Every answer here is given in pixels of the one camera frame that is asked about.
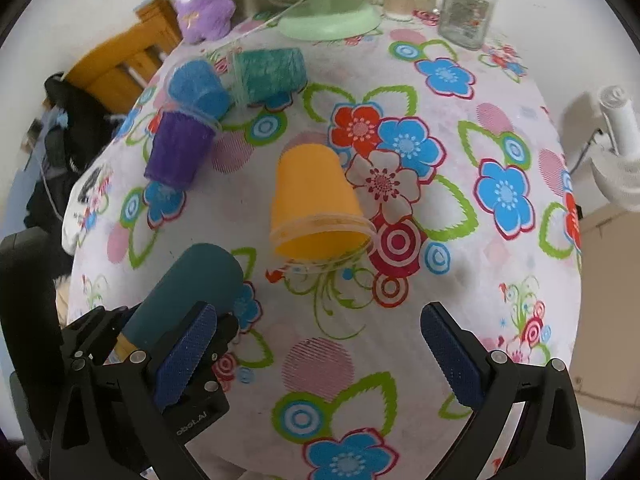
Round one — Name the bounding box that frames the dark teal cup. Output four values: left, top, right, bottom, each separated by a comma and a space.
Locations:
116, 243, 243, 358

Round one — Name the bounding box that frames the orange plastic cup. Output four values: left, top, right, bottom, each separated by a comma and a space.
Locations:
269, 143, 375, 264

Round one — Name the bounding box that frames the purple plastic cup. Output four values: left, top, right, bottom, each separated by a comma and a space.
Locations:
144, 108, 221, 191

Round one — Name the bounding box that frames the blue plastic cup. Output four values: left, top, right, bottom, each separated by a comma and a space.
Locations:
166, 58, 232, 122

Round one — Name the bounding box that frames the turquoise plastic cup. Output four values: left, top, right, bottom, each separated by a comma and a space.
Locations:
228, 48, 308, 106

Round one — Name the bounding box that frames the floral tablecloth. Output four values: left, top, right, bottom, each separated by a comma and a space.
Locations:
68, 12, 580, 479

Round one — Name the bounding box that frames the white printed t-shirt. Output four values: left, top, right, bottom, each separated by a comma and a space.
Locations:
62, 164, 114, 256

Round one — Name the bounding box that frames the black clothes pile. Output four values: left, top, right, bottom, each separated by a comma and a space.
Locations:
25, 74, 124, 260

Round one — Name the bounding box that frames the wooden chair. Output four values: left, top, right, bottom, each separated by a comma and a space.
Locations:
64, 0, 182, 114

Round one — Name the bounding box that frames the white floor fan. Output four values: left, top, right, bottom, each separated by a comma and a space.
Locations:
567, 84, 639, 217

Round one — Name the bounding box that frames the purple plush toy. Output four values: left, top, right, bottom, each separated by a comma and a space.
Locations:
172, 0, 235, 44

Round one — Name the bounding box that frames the green desk fan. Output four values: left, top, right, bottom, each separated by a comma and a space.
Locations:
278, 0, 382, 42

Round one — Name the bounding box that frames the glass mason jar mug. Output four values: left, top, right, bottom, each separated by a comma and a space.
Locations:
431, 0, 496, 51

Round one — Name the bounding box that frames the white fan cable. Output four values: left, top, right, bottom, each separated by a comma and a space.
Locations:
214, 0, 314, 49

